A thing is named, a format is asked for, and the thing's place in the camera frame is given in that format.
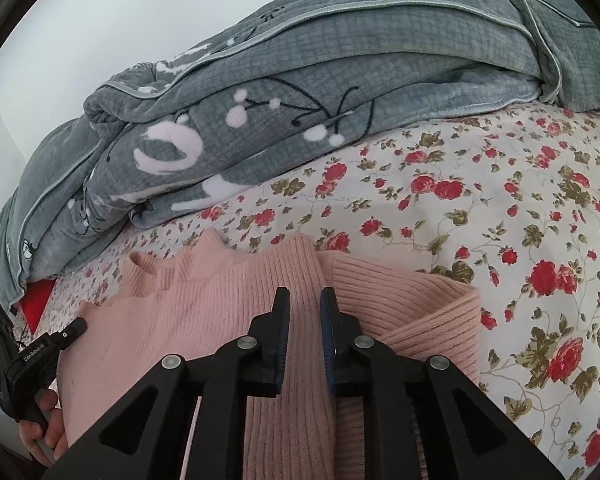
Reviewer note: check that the person's left hand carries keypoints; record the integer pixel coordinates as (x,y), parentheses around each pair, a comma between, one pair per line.
(50,430)

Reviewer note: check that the floral bed quilt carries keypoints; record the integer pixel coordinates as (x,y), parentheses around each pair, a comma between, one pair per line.
(505,240)

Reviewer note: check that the red pillow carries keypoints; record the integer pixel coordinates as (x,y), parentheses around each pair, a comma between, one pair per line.
(39,305)

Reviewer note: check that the pink knit sweater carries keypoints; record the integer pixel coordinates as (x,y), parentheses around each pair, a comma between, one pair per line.
(220,300)

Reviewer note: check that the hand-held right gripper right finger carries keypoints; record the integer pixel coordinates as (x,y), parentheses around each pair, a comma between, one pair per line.
(327,330)

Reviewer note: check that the grey patterned blanket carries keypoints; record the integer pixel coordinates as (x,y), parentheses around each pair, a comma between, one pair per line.
(300,90)

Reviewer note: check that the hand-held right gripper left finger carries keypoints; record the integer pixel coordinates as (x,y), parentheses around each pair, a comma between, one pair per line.
(279,330)

